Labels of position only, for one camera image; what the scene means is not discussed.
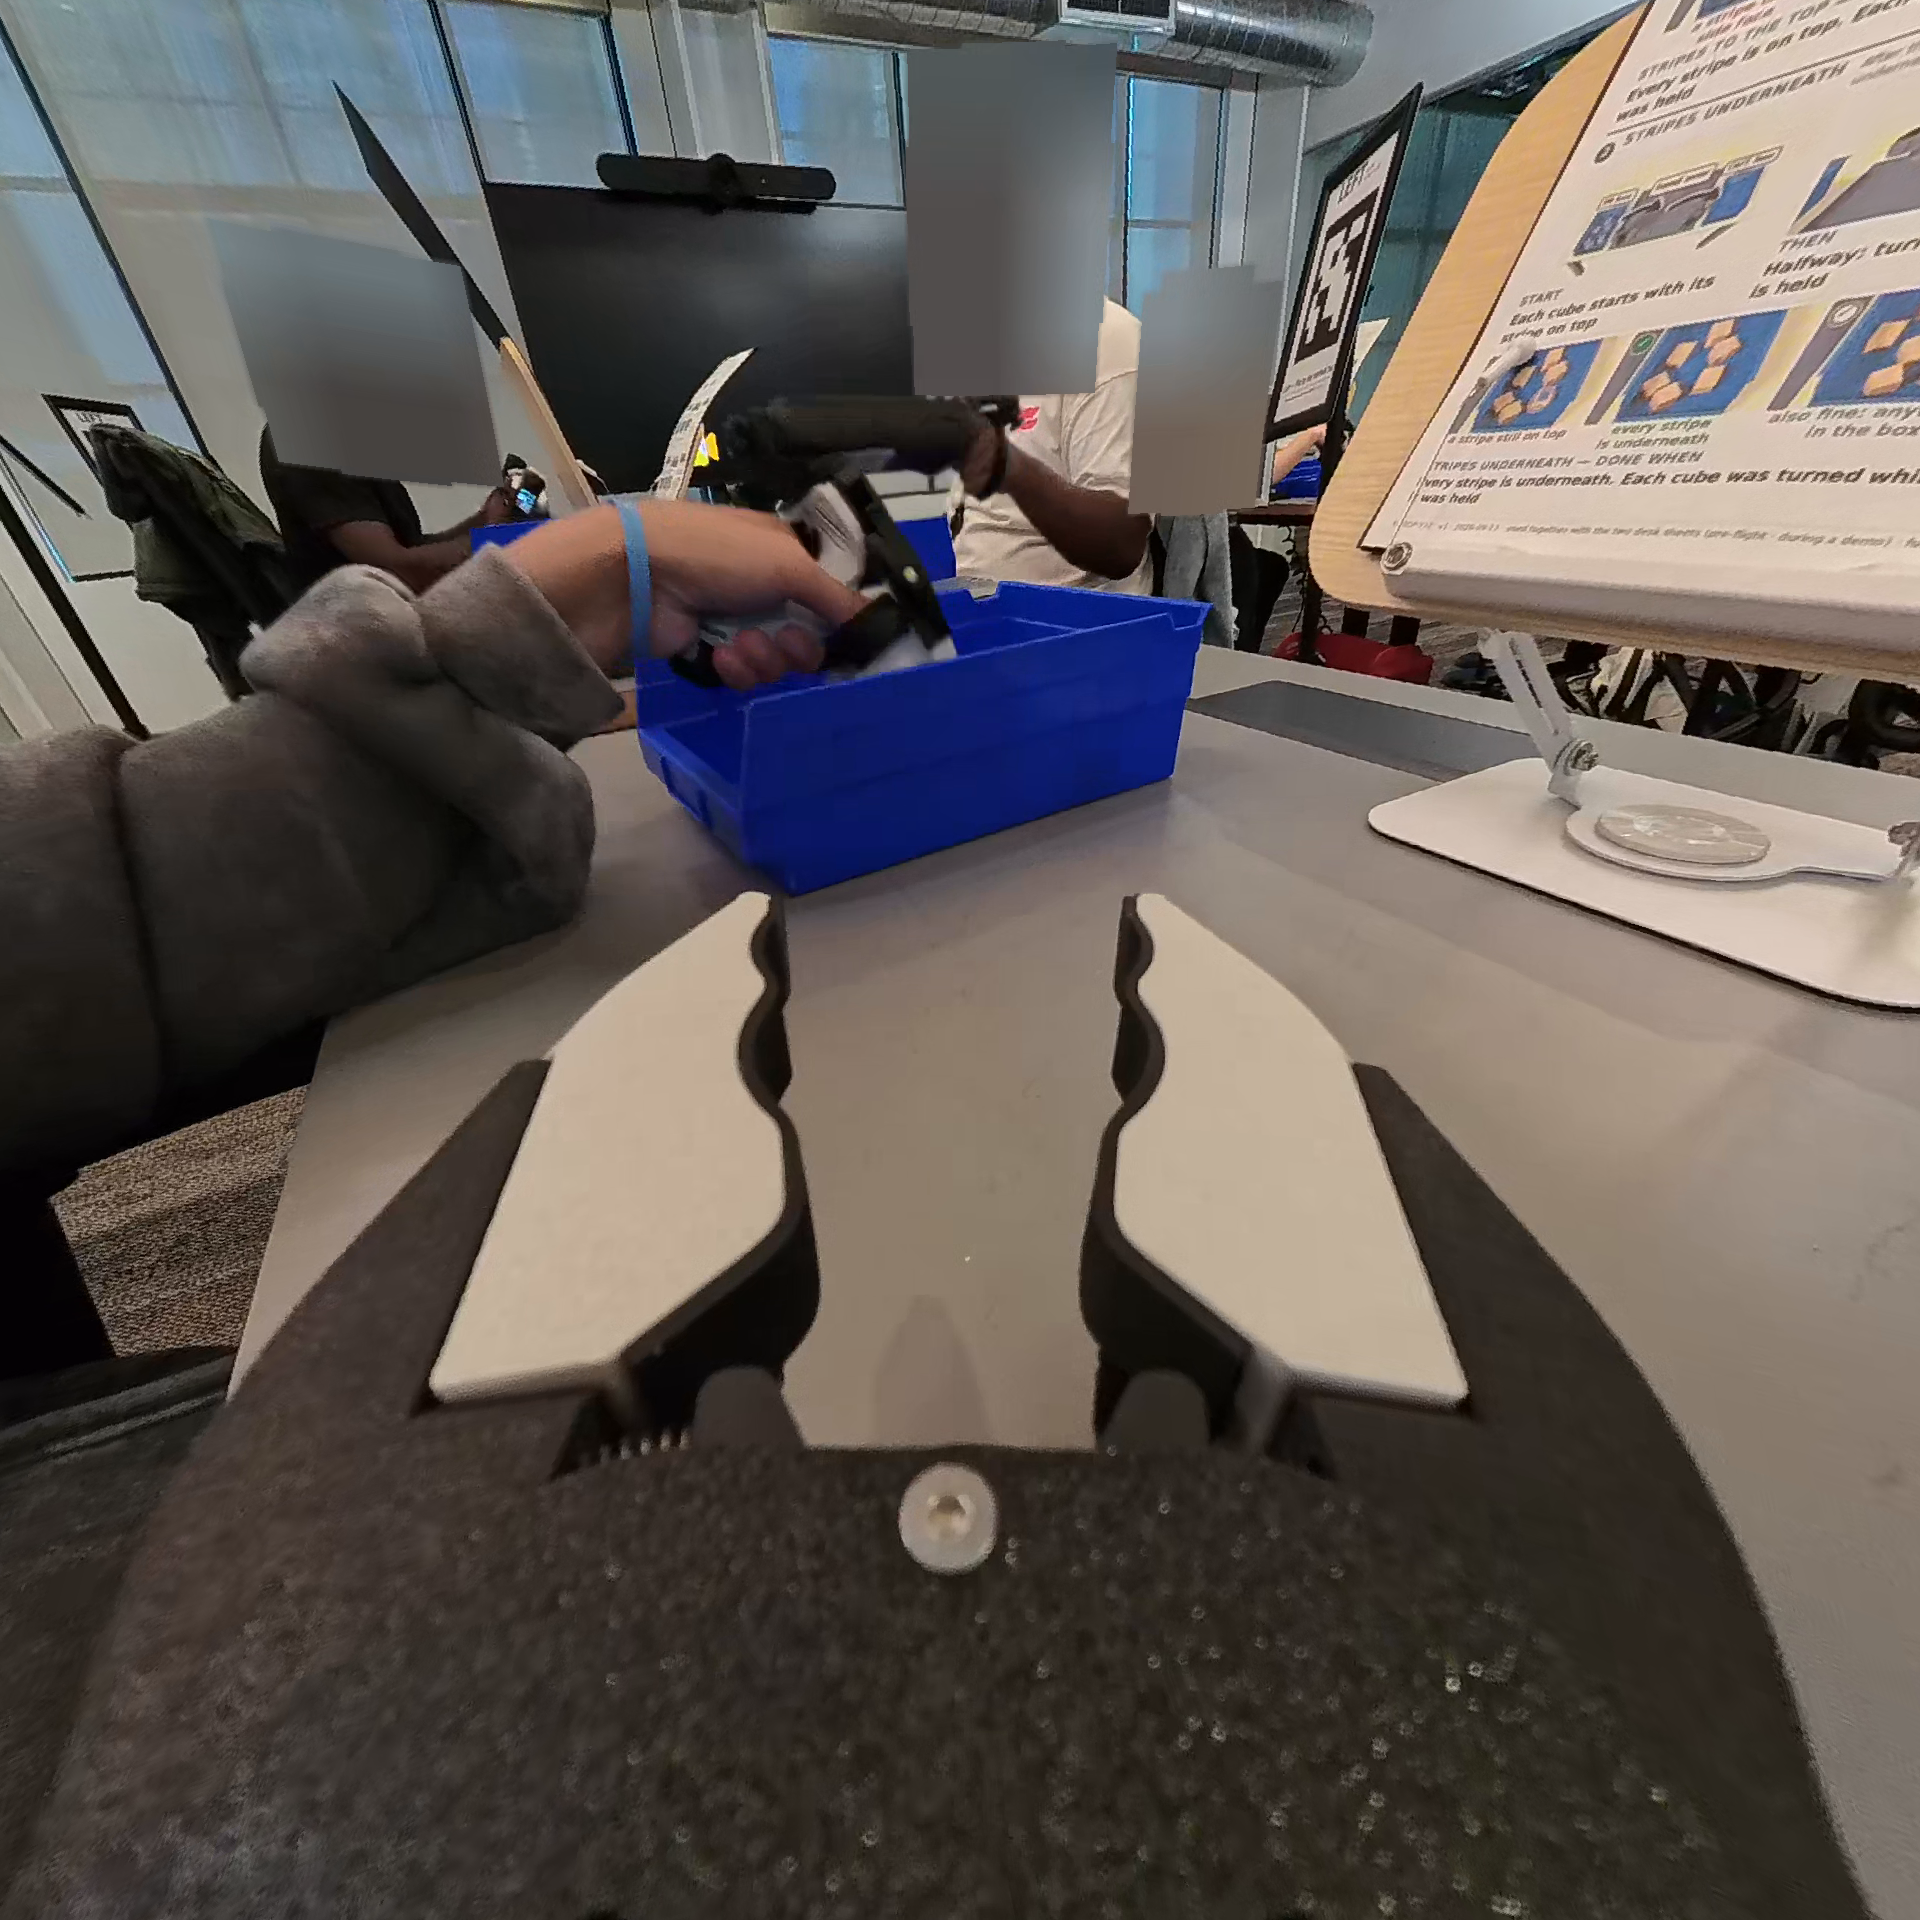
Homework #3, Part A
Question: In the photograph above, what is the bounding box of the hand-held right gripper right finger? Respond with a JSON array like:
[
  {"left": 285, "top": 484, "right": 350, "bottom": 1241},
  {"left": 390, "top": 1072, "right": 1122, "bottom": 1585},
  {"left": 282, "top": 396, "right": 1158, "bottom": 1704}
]
[{"left": 1080, "top": 893, "right": 1472, "bottom": 1460}]

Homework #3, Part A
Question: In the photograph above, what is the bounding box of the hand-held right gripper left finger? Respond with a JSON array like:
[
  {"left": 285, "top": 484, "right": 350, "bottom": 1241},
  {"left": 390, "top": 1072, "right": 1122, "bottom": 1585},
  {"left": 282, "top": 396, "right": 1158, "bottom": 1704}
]
[{"left": 430, "top": 893, "right": 824, "bottom": 1458}]

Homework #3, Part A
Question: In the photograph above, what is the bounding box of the person's left forearm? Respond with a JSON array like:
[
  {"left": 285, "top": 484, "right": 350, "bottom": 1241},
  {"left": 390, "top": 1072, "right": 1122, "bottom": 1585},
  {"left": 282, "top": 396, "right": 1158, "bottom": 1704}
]
[{"left": 0, "top": 503, "right": 666, "bottom": 1177}]

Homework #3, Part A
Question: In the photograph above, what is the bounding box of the person's left hand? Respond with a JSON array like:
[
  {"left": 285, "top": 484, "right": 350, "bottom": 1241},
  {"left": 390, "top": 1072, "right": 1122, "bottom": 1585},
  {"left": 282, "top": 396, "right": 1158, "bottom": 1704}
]
[{"left": 645, "top": 498, "right": 876, "bottom": 692}]

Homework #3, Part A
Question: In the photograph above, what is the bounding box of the white paper sheet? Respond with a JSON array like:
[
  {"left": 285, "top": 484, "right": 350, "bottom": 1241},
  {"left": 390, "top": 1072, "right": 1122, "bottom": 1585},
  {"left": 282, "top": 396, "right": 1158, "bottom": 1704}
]
[{"left": 653, "top": 345, "right": 761, "bottom": 509}]

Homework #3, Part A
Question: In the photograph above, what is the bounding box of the black display screen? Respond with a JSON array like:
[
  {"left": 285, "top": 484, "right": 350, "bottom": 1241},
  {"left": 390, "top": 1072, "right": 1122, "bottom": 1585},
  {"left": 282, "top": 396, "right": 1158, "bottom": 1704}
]
[{"left": 480, "top": 151, "right": 920, "bottom": 500}]

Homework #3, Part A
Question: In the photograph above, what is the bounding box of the blue wristband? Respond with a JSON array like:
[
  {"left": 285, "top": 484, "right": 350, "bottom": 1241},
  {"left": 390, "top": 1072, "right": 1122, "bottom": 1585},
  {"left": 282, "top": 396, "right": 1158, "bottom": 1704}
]
[{"left": 613, "top": 498, "right": 666, "bottom": 667}]

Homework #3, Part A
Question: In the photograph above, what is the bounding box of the grey jacket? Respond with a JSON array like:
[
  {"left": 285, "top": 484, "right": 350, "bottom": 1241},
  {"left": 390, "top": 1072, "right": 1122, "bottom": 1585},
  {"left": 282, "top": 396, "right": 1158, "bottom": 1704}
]
[{"left": 1152, "top": 507, "right": 1243, "bottom": 655}]

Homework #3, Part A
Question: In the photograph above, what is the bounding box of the thin wooden board stand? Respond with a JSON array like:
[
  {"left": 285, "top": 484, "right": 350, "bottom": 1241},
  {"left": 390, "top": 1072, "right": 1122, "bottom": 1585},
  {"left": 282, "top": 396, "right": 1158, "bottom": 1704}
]
[{"left": 331, "top": 83, "right": 606, "bottom": 517}]

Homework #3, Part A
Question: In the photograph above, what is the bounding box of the white stand with wooden board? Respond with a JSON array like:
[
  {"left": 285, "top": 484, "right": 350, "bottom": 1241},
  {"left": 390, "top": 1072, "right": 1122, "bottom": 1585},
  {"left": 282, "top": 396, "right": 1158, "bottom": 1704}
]
[{"left": 1305, "top": 0, "right": 1920, "bottom": 1013}]

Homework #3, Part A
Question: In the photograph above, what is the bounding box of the red bag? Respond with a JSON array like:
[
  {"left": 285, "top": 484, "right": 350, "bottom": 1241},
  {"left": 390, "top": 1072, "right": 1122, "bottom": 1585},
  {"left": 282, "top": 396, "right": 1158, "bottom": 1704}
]
[{"left": 1272, "top": 626, "right": 1446, "bottom": 688}]

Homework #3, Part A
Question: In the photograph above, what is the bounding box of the black white marker sign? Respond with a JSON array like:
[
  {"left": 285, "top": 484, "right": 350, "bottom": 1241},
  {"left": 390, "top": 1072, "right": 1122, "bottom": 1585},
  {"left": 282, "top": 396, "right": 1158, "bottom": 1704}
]
[{"left": 1263, "top": 83, "right": 1429, "bottom": 449}]

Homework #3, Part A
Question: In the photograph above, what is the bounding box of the dark cloth on tripod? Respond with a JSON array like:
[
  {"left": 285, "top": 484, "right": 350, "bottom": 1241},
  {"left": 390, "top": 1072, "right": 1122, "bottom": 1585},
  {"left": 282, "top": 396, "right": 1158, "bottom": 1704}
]
[{"left": 86, "top": 421, "right": 298, "bottom": 702}]

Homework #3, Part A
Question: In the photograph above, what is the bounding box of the printed instruction sheet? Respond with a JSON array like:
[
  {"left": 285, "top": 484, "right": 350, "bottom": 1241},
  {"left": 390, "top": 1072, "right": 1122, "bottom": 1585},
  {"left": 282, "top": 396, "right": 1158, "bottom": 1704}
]
[{"left": 1358, "top": 0, "right": 1920, "bottom": 620}]

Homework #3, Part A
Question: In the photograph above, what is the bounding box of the silver air duct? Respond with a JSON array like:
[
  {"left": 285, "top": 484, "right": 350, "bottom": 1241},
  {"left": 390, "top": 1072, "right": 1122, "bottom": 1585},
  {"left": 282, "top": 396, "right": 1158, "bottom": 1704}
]
[{"left": 901, "top": 0, "right": 1378, "bottom": 88}]

